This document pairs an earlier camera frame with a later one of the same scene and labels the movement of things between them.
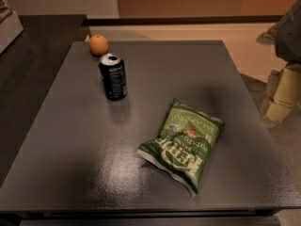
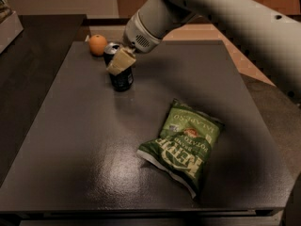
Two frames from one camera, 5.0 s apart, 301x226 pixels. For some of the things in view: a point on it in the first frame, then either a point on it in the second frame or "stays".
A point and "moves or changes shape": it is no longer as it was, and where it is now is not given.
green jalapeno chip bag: (182, 143) stays
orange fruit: (98, 44) stays
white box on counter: (9, 29) stays
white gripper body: (290, 35) to (136, 37)
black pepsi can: (115, 76) moves or changes shape
